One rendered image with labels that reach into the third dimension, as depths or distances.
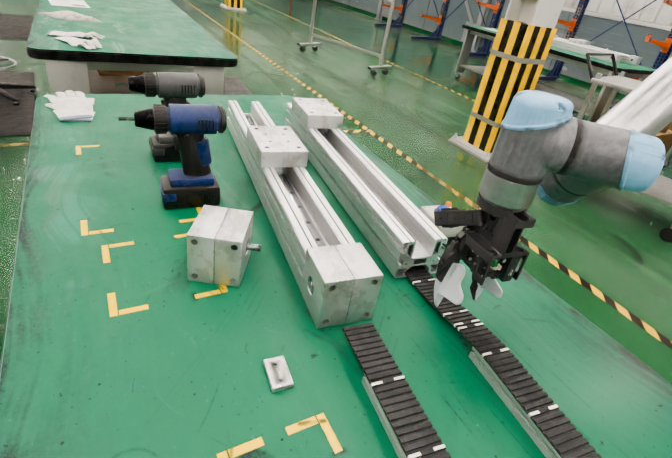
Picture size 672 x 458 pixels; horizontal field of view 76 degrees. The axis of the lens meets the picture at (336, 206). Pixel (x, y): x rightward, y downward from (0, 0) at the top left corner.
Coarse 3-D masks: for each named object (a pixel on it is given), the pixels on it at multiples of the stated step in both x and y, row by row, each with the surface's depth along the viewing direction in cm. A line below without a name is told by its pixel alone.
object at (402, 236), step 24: (288, 120) 144; (312, 144) 121; (336, 144) 124; (336, 168) 106; (360, 168) 110; (336, 192) 107; (360, 192) 94; (384, 192) 99; (360, 216) 95; (384, 216) 86; (408, 216) 90; (384, 240) 86; (408, 240) 80; (432, 240) 83; (408, 264) 82; (432, 264) 85
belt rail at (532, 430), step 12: (480, 360) 67; (492, 372) 64; (492, 384) 64; (504, 396) 62; (516, 408) 60; (528, 420) 58; (528, 432) 58; (540, 432) 56; (540, 444) 56; (552, 456) 54
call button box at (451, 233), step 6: (420, 210) 98; (426, 210) 97; (432, 210) 97; (426, 216) 96; (432, 216) 95; (432, 222) 94; (438, 228) 92; (444, 228) 93; (456, 228) 94; (462, 228) 95; (444, 234) 94; (450, 234) 95; (450, 240) 96
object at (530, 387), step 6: (516, 384) 61; (522, 384) 61; (528, 384) 61; (534, 384) 61; (510, 390) 60; (516, 390) 60; (522, 390) 60; (528, 390) 60; (534, 390) 60; (540, 390) 61; (516, 396) 59; (522, 396) 59
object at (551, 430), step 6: (558, 420) 57; (564, 420) 57; (540, 426) 55; (546, 426) 56; (552, 426) 56; (558, 426) 56; (564, 426) 56; (570, 426) 56; (546, 432) 55; (552, 432) 55; (558, 432) 55; (564, 432) 55; (570, 432) 56; (546, 438) 54; (552, 438) 54
